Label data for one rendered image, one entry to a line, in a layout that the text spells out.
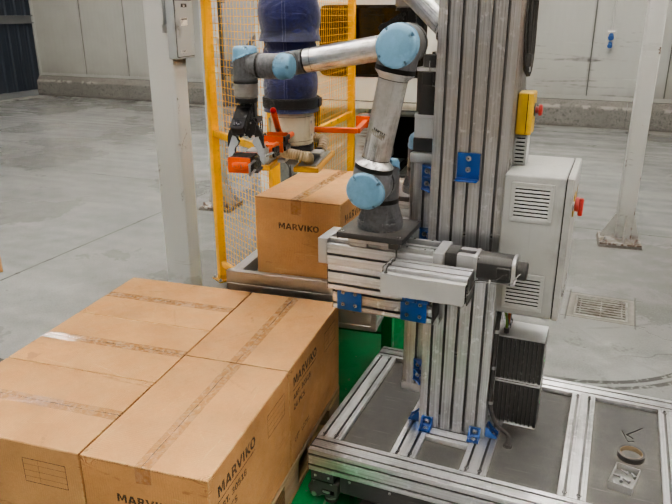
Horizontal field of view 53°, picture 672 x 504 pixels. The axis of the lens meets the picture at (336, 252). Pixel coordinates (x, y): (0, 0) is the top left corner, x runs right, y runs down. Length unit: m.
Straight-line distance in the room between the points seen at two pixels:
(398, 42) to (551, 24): 9.52
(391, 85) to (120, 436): 1.27
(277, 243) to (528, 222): 1.22
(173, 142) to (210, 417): 2.05
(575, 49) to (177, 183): 8.42
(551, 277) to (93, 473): 1.49
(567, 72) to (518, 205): 9.26
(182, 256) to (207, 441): 2.12
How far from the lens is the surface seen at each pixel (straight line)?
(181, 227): 3.94
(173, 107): 3.79
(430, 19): 2.53
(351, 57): 2.10
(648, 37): 5.39
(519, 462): 2.55
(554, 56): 11.37
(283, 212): 2.90
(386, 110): 1.94
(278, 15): 2.57
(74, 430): 2.17
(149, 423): 2.14
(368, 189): 1.97
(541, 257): 2.21
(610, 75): 11.35
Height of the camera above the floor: 1.70
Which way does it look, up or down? 20 degrees down
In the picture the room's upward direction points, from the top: straight up
